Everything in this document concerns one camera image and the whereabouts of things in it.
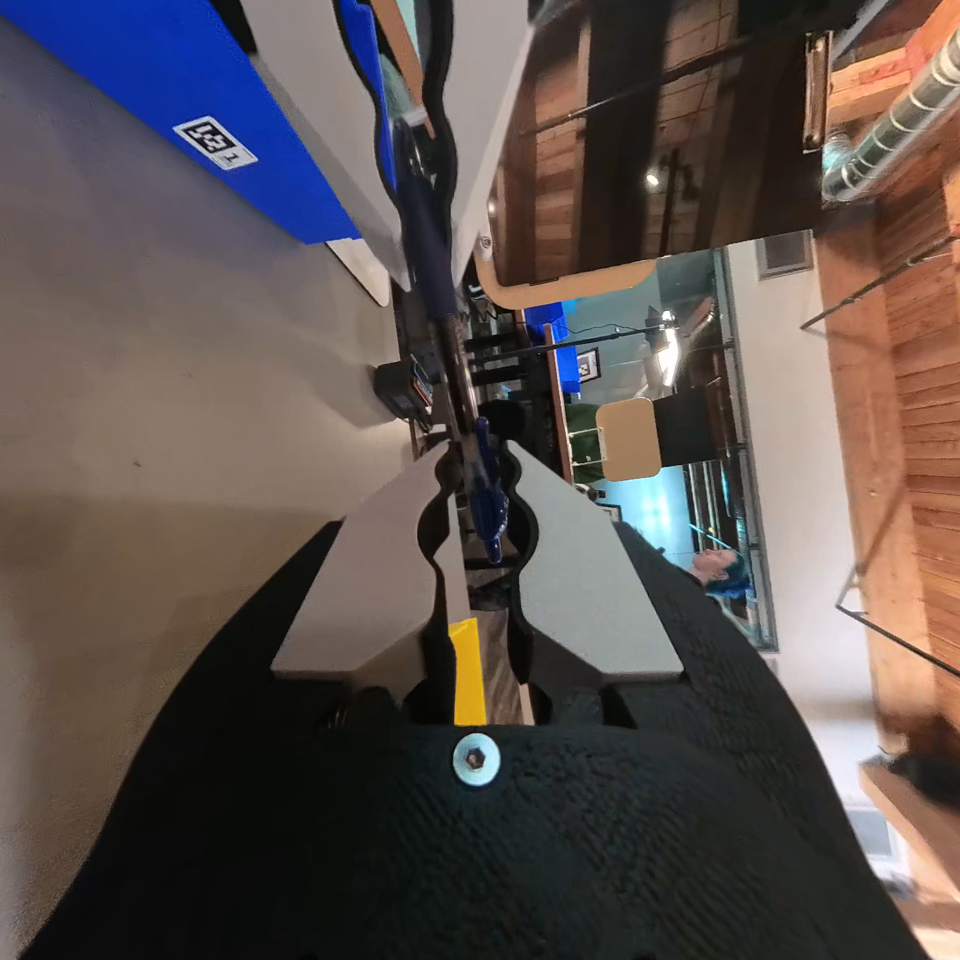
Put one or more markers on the black metal hanging frame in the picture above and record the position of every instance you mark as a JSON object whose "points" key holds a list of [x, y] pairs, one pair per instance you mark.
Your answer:
{"points": [[892, 480]]}

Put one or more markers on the wall vent grille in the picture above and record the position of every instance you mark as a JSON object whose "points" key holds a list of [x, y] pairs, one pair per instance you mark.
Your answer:
{"points": [[784, 255]]}

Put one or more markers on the blue plastic bin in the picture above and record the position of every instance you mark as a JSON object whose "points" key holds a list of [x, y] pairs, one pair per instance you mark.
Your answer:
{"points": [[187, 75]]}

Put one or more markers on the black white tag sign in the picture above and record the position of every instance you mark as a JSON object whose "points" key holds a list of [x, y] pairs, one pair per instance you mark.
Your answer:
{"points": [[588, 366]]}

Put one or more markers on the studio light on tripod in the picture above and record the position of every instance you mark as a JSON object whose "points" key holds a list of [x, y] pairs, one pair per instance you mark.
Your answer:
{"points": [[645, 334]]}

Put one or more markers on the yellow plastic bin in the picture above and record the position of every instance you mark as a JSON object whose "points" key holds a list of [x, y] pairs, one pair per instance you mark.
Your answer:
{"points": [[469, 675]]}

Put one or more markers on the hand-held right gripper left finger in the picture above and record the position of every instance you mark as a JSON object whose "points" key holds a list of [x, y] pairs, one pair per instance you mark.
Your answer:
{"points": [[360, 600]]}

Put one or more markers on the silver ventilation duct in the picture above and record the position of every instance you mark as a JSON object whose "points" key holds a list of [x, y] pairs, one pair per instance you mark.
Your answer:
{"points": [[892, 127]]}

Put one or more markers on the black battery charger case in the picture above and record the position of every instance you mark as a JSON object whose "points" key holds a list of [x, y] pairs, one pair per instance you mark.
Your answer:
{"points": [[401, 390]]}

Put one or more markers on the tan backed screen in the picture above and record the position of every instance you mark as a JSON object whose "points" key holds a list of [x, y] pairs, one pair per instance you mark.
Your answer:
{"points": [[630, 439]]}

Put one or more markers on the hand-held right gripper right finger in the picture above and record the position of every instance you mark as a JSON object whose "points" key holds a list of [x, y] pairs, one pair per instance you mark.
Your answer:
{"points": [[592, 600]]}

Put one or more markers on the black hanging panel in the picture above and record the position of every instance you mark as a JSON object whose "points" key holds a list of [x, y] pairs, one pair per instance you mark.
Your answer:
{"points": [[686, 424]]}

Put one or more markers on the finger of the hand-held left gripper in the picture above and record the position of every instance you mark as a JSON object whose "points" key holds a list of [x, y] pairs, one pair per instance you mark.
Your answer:
{"points": [[487, 90], [322, 112]]}

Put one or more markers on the blue background bin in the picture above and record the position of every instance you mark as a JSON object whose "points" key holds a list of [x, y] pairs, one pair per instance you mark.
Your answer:
{"points": [[551, 322]]}

